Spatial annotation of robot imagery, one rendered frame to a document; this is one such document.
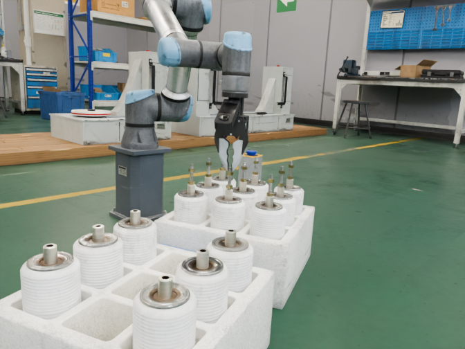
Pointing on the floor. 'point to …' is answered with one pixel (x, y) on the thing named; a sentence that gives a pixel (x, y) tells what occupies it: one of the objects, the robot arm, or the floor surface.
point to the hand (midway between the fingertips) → (230, 166)
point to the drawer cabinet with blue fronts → (32, 86)
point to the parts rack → (92, 45)
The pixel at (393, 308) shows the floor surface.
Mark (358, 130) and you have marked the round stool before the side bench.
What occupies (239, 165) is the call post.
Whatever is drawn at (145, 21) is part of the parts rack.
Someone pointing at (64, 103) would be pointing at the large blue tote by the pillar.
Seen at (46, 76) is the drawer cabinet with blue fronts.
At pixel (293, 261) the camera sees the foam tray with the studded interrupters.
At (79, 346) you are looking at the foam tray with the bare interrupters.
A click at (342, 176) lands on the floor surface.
